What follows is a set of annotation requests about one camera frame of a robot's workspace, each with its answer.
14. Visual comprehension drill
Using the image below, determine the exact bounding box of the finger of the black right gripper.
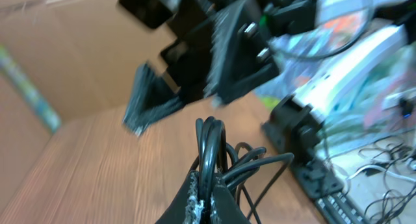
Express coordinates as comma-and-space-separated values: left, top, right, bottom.
203, 0, 281, 105
123, 63, 185, 135

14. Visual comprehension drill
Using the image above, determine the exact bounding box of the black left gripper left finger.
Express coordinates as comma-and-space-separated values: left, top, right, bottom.
155, 171, 203, 224

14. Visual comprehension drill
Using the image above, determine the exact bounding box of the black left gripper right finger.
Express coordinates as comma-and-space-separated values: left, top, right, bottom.
209, 174, 250, 224

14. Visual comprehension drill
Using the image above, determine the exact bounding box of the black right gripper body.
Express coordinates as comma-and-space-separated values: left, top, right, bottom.
161, 0, 318, 101

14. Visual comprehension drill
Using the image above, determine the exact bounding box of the black usb cable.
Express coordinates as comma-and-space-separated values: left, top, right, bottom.
188, 116, 295, 224

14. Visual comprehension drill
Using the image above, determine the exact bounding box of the white power strip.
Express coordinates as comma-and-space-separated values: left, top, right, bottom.
292, 25, 408, 123

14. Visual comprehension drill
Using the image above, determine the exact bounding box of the colourful painted board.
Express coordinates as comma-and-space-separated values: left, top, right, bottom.
255, 0, 415, 146

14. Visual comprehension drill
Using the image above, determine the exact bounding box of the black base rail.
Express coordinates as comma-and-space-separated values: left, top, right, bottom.
291, 159, 370, 224

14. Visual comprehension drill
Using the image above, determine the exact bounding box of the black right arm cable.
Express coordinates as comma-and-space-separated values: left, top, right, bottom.
269, 3, 374, 61

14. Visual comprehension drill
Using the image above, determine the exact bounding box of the floor cable pile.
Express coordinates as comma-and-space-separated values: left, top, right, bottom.
324, 126, 416, 224

